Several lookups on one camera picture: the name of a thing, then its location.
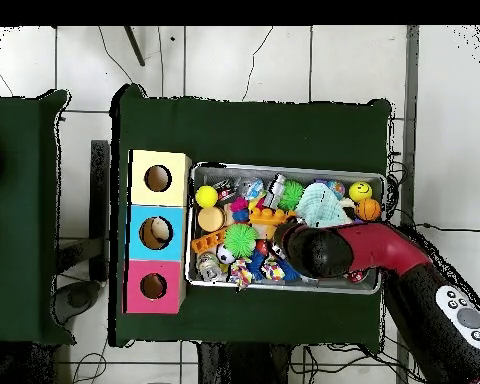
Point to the mint green waffle cloth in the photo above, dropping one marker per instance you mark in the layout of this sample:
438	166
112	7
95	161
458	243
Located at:
320	204

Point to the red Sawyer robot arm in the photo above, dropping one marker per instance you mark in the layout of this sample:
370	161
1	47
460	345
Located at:
384	244

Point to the wooden box with three holes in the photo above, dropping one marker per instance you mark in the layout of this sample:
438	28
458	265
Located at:
178	240

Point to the clear mesh bin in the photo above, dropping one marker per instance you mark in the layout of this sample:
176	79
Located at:
284	286

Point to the green spiky rubber ball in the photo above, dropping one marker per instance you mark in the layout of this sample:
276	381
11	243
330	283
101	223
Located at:
240	240

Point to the orange studded building brick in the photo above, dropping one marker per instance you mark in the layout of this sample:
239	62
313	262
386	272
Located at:
270	216

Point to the toy hamburger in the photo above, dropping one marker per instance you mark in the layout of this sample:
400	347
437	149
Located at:
210	218

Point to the yellow tennis ball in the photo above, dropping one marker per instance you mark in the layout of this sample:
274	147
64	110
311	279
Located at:
206	196

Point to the orange plastic toy block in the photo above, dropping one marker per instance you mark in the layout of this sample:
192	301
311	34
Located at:
207	241

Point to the crushed drink can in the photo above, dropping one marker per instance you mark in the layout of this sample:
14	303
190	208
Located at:
209	267

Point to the dark green tablecloth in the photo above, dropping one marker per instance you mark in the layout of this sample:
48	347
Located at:
20	240
244	132

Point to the yellow smiley ball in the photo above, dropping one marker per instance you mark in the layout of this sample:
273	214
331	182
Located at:
360	191

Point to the orange basketball toy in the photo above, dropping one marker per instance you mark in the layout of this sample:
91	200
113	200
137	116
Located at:
368	209

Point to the black upright panel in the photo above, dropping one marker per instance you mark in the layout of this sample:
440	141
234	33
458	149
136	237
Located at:
100	200

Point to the grey rounded stand base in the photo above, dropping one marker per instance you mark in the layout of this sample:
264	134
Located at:
78	298

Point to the black rod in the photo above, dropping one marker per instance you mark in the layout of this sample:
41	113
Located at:
134	46

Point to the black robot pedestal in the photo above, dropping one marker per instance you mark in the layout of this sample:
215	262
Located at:
240	368

